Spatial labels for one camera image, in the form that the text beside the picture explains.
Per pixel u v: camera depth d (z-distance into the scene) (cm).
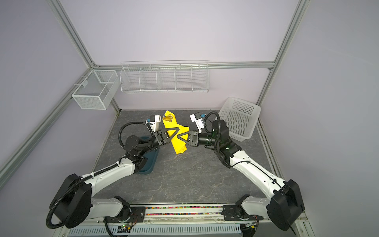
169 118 67
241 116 116
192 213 75
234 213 70
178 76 103
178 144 64
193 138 61
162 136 62
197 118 63
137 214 74
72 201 41
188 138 62
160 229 71
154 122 65
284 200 39
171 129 65
